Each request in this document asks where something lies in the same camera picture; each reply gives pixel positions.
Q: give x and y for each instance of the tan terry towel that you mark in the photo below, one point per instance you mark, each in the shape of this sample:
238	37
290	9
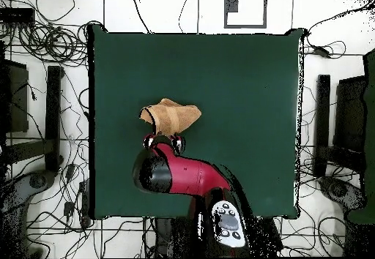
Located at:
172	115

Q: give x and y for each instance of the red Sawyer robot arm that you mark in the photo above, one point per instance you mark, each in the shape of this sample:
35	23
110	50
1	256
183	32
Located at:
190	171

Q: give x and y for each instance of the dark flat monitor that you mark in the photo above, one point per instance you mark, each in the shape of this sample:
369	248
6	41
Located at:
16	95

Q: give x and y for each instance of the narrow black power strip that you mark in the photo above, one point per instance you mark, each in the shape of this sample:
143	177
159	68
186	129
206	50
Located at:
85	203

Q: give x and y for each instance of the small black power adapter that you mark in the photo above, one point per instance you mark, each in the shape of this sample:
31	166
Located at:
69	208

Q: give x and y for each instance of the dark green table cloth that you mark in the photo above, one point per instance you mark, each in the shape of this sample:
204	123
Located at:
234	80

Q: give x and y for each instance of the grey office chair base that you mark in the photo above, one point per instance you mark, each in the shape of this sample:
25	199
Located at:
339	190
17	194

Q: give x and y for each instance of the black rectangular box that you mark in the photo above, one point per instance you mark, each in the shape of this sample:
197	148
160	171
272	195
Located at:
16	15

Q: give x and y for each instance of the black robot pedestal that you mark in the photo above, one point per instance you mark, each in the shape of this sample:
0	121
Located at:
164	235

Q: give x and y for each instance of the black stand frame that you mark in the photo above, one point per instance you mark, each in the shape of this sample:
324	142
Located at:
322	109
53	109

